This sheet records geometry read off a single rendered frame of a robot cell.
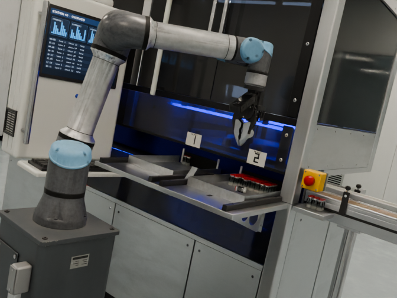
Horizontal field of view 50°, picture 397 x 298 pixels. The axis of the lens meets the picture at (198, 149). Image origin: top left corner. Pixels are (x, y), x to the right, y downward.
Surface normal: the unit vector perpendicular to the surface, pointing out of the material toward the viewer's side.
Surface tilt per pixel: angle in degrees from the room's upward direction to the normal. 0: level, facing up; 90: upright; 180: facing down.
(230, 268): 90
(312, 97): 90
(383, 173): 90
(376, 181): 90
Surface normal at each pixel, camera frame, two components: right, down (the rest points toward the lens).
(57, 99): 0.69, 0.23
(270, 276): -0.60, -0.01
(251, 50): 0.26, 0.18
